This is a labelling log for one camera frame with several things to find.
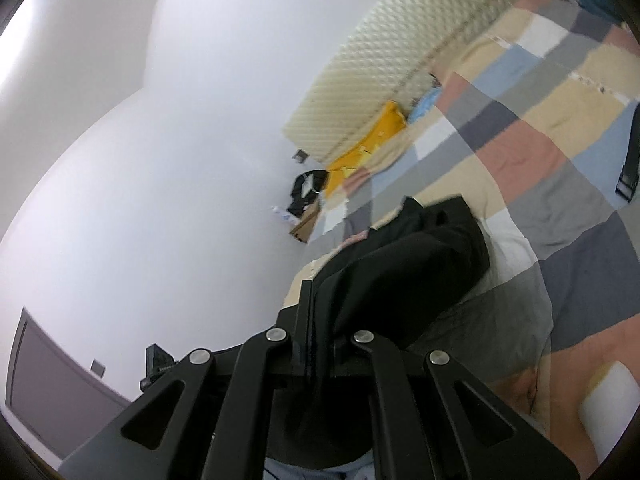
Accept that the cream quilted headboard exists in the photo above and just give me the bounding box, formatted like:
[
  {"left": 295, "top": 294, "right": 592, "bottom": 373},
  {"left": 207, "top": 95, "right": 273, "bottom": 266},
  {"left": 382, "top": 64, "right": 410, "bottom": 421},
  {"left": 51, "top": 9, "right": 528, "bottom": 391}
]
[{"left": 282, "top": 0, "right": 531, "bottom": 163}]

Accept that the white pillow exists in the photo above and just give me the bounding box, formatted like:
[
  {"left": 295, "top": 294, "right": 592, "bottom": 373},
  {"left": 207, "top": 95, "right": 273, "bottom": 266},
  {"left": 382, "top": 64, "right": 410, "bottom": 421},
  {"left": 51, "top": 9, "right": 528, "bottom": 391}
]
[{"left": 579, "top": 361, "right": 636, "bottom": 461}]

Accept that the black puffer jacket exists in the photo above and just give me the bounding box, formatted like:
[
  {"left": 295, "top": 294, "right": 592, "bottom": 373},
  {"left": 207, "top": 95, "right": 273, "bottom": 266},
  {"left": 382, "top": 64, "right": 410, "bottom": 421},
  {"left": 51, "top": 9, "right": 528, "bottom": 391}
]
[{"left": 265, "top": 196, "right": 491, "bottom": 468}]

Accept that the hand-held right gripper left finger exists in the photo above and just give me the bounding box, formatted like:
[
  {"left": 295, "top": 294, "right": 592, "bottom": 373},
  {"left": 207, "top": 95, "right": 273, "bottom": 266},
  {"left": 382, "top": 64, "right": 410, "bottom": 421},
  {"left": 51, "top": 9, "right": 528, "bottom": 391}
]
[{"left": 57, "top": 280, "right": 316, "bottom": 480}]

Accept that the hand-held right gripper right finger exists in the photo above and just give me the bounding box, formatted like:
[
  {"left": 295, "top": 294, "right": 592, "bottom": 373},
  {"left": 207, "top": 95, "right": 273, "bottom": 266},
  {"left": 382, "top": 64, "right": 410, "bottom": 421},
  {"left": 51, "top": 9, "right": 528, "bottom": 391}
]
[{"left": 330, "top": 330, "right": 581, "bottom": 480}]

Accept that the black bag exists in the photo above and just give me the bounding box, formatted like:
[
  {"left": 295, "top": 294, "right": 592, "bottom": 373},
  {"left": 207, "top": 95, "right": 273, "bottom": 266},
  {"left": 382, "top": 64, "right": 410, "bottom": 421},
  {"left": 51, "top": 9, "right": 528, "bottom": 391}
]
[{"left": 287, "top": 170, "right": 329, "bottom": 218}]

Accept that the yellow pillow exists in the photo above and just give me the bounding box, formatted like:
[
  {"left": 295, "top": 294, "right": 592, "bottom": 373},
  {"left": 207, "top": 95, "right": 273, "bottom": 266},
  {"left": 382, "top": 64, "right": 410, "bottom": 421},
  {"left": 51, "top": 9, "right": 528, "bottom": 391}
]
[{"left": 325, "top": 101, "right": 408, "bottom": 196}]

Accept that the grey door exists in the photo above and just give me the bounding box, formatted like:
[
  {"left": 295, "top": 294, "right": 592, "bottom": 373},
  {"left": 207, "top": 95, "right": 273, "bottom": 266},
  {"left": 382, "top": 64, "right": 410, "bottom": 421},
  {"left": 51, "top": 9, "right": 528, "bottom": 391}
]
[{"left": 5, "top": 307, "right": 131, "bottom": 461}]

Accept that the wooden nightstand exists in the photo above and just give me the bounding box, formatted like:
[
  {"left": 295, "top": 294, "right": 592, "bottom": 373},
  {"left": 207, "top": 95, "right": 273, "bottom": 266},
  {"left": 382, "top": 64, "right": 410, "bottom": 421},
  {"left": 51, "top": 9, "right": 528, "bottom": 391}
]
[{"left": 289, "top": 202, "right": 321, "bottom": 244}]

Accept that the checkered patchwork blanket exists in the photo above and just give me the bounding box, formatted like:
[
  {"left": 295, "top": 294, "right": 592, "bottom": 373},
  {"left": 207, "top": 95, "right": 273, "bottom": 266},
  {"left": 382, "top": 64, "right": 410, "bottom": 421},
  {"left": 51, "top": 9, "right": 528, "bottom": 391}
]
[{"left": 282, "top": 0, "right": 640, "bottom": 466}]

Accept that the person's grey blue clothing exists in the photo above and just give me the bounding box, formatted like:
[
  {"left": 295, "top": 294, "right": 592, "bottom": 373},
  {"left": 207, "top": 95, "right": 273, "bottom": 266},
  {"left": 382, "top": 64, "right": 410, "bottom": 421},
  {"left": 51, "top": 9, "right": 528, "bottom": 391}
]
[{"left": 262, "top": 452, "right": 381, "bottom": 480}]

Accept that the black buckle strap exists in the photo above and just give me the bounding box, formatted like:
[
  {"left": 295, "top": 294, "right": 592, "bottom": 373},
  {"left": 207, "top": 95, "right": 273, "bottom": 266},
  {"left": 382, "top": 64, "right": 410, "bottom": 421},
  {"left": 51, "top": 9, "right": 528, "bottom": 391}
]
[{"left": 615, "top": 102, "right": 640, "bottom": 196}]

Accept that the light blue cloth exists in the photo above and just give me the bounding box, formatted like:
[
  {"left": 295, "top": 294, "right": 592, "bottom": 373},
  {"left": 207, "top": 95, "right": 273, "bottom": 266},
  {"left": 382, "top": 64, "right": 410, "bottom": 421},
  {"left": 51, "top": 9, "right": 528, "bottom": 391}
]
[{"left": 410, "top": 87, "right": 443, "bottom": 121}]

